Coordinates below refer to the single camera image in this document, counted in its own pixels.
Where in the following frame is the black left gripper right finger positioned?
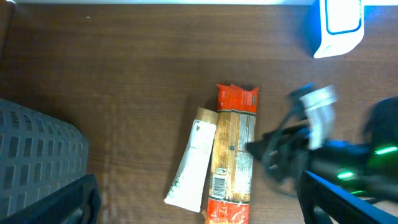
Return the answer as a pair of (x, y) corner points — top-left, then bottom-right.
(297, 171), (397, 223)

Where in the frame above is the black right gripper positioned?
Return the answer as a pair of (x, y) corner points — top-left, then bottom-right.
(246, 124), (310, 187)

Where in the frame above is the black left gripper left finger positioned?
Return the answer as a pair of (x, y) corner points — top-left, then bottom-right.
(1, 174), (101, 224)

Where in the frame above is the orange spaghetti packet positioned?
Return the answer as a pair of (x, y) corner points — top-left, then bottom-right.
(205, 84), (259, 223)

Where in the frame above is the white bamboo print tube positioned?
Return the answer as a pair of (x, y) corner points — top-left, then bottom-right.
(164, 108), (218, 213)

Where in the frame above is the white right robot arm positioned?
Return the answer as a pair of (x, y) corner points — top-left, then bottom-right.
(246, 97), (397, 203)

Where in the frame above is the white barcode scanner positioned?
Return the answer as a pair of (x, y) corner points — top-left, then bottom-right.
(305, 0), (364, 58)

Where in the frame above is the grey plastic mesh basket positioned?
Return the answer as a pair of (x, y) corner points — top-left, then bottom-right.
(1, 100), (89, 218)

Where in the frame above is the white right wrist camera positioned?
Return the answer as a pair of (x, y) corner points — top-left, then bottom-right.
(300, 85), (338, 150)

